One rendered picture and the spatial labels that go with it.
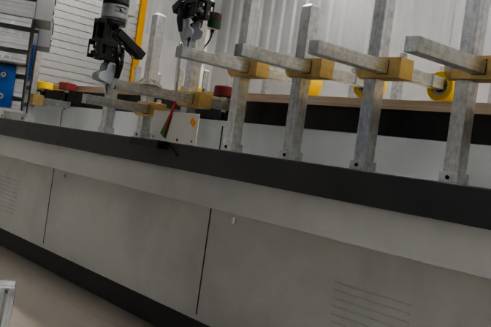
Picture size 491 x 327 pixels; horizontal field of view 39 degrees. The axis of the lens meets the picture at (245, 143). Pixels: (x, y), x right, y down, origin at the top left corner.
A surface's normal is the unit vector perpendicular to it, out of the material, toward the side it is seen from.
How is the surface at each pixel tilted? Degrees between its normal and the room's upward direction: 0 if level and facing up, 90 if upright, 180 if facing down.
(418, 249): 90
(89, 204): 90
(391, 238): 90
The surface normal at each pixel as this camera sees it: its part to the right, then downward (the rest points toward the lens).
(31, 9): 0.28, 0.03
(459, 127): -0.76, -0.11
